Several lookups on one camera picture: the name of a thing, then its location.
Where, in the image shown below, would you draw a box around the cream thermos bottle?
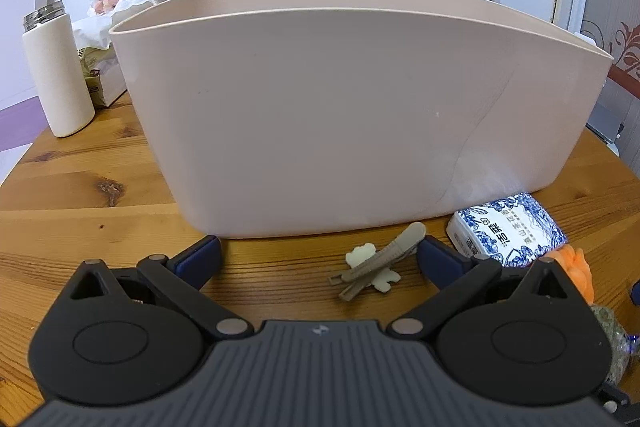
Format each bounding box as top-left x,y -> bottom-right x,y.
23,1 -> 96,138

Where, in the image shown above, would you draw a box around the grey laptop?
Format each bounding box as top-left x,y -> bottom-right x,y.
586,103 -> 624,156

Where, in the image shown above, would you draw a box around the orange cloth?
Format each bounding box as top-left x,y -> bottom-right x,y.
548,244 -> 594,306

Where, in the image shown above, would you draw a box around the purple white headboard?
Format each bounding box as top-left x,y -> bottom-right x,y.
1,0 -> 50,178

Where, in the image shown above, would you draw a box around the beige plastic storage basket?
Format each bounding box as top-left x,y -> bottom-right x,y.
110,0 -> 612,237

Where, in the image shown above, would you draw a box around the blue white tissue pack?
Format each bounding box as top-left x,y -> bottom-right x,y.
446,192 -> 567,268

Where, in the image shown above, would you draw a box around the taupe hair clips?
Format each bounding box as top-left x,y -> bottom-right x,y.
329,222 -> 426,303

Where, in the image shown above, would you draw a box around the tissue box with tissue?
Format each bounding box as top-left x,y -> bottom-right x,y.
72,0 -> 156,107

